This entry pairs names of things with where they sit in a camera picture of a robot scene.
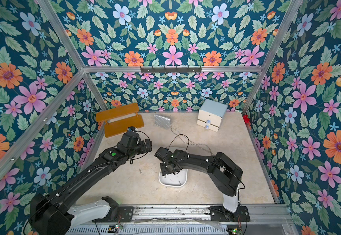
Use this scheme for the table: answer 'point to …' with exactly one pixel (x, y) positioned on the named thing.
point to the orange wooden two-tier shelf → (120, 126)
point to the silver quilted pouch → (162, 121)
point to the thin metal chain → (191, 142)
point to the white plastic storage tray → (178, 179)
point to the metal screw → (139, 169)
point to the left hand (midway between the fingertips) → (147, 143)
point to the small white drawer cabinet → (210, 114)
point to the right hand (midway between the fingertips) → (165, 169)
